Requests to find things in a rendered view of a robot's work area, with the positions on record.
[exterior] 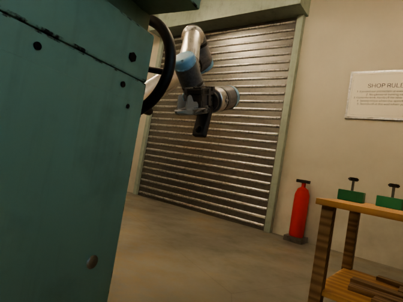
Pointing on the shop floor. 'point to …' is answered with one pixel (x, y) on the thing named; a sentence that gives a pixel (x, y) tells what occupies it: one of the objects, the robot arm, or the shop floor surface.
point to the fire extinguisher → (298, 215)
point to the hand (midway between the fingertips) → (178, 114)
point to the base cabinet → (61, 166)
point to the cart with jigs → (338, 284)
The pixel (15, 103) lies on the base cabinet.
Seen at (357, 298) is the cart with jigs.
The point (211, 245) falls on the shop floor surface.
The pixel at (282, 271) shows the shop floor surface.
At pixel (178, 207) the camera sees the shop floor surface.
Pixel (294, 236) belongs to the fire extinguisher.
